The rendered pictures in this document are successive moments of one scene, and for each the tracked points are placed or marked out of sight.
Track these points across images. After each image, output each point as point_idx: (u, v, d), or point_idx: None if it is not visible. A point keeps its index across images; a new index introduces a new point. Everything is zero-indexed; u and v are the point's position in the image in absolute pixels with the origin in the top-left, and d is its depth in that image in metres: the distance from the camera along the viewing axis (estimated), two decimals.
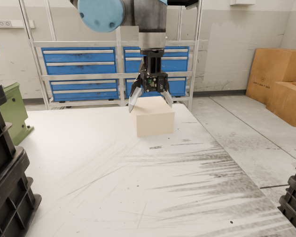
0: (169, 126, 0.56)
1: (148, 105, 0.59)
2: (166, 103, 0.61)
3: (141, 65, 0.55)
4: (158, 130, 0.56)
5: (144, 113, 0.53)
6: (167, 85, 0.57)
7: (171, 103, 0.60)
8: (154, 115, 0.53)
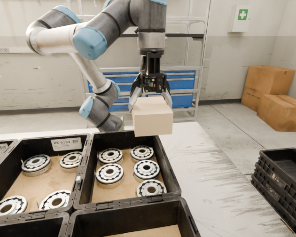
0: (167, 127, 0.55)
1: (148, 105, 0.59)
2: (166, 104, 0.60)
3: (142, 65, 0.55)
4: (157, 131, 0.55)
5: (142, 113, 0.53)
6: (167, 86, 0.57)
7: (171, 104, 0.60)
8: (152, 116, 0.53)
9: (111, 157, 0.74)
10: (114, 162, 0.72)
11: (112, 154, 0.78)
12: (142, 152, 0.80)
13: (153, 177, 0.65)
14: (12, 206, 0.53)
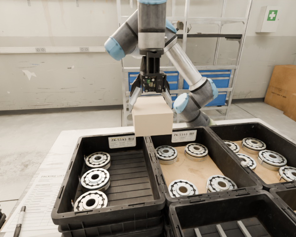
0: (167, 127, 0.55)
1: (148, 105, 0.59)
2: (166, 104, 0.60)
3: (141, 65, 0.55)
4: (157, 131, 0.55)
5: (142, 113, 0.53)
6: (167, 86, 0.57)
7: (171, 104, 0.60)
8: (152, 116, 0.53)
9: (231, 147, 0.81)
10: (237, 152, 0.79)
11: None
12: None
13: (285, 164, 0.72)
14: (186, 188, 0.60)
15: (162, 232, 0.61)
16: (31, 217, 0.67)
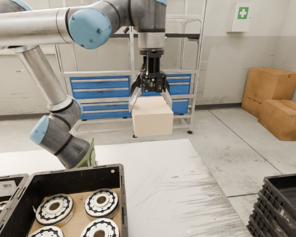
0: (167, 127, 0.55)
1: (148, 105, 0.59)
2: (166, 104, 0.60)
3: (141, 65, 0.55)
4: (157, 131, 0.55)
5: (142, 113, 0.53)
6: (167, 86, 0.57)
7: (171, 104, 0.60)
8: (152, 116, 0.53)
9: (52, 213, 0.51)
10: (55, 223, 0.49)
11: (58, 205, 0.55)
12: (102, 200, 0.57)
13: None
14: None
15: None
16: None
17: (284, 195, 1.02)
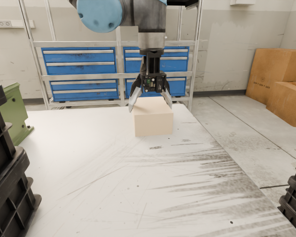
0: (167, 127, 0.55)
1: (148, 105, 0.59)
2: (166, 104, 0.60)
3: (142, 65, 0.55)
4: (157, 131, 0.55)
5: (142, 113, 0.53)
6: (167, 86, 0.57)
7: (171, 104, 0.60)
8: (152, 116, 0.53)
9: None
10: None
11: None
12: None
13: None
14: None
15: None
16: None
17: None
